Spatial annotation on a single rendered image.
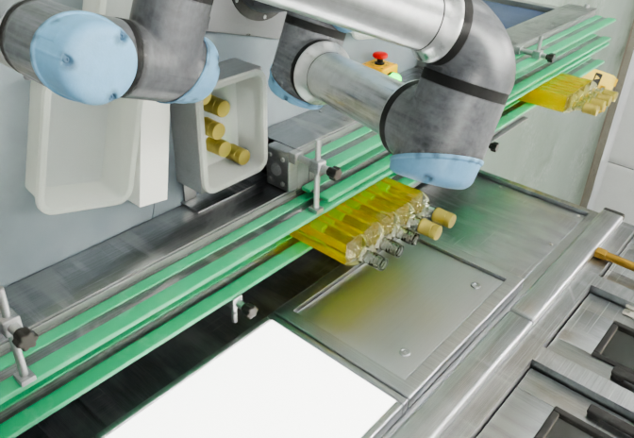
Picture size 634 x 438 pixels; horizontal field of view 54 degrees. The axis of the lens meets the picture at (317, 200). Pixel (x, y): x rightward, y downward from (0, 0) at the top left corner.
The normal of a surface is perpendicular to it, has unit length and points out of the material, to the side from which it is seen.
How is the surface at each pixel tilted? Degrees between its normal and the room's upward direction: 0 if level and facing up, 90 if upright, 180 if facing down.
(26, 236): 0
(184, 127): 90
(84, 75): 0
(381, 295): 89
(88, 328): 90
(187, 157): 90
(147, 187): 0
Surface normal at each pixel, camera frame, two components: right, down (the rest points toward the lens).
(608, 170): -0.66, 0.37
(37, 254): 0.75, 0.36
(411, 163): -0.66, 0.07
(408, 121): -0.83, -0.18
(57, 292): 0.03, -0.86
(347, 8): 0.25, 0.74
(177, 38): 0.42, 0.40
